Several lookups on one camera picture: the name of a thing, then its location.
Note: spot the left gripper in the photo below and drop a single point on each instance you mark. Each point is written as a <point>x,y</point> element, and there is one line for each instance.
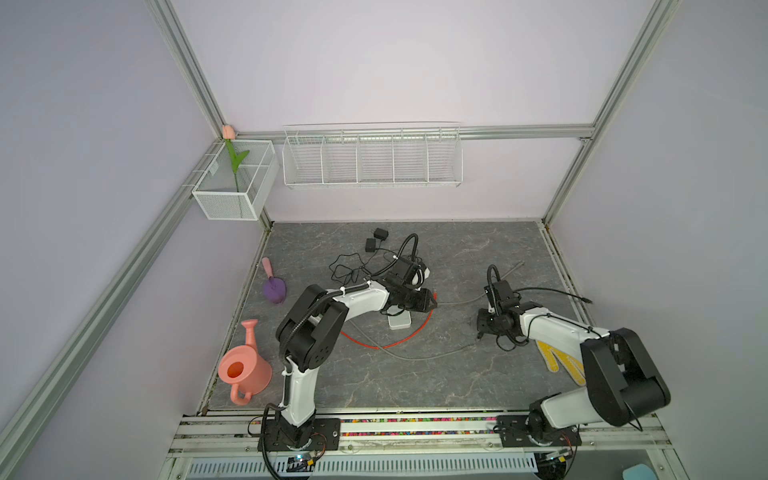
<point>423,306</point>

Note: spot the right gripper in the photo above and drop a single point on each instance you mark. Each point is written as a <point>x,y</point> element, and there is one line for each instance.
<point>481,314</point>

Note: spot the white network switch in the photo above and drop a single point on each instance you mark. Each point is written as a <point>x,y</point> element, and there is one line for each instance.
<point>400,321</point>

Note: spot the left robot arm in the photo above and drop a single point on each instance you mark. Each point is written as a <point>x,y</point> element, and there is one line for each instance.
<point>309,332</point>

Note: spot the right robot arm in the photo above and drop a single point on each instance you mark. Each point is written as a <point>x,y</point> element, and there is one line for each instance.
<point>621,381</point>

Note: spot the black power adapter far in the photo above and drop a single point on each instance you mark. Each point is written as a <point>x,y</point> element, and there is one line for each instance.
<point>380,234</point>

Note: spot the yellow work glove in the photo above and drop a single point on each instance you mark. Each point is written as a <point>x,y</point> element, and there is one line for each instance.
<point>555,359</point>

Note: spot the pink watering can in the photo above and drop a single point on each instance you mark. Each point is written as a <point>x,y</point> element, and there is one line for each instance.
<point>244,369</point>

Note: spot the white mesh box basket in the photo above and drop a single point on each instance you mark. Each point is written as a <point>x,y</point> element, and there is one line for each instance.
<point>215,190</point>

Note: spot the artificial tulip flower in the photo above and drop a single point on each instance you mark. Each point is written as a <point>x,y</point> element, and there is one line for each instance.
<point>236,158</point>

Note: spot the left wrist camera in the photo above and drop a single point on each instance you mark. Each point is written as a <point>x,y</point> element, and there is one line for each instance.
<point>421,274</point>

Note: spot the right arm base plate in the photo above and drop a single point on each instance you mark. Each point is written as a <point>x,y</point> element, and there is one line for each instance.
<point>534,431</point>

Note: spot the purple trowel pink handle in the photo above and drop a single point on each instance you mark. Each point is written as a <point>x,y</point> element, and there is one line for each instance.
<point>274,289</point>

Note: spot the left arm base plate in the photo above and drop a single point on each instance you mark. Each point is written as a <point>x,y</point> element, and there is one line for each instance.
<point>315,434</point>

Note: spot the white wire shelf basket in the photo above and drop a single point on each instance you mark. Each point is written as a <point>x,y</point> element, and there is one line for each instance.
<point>387,154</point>

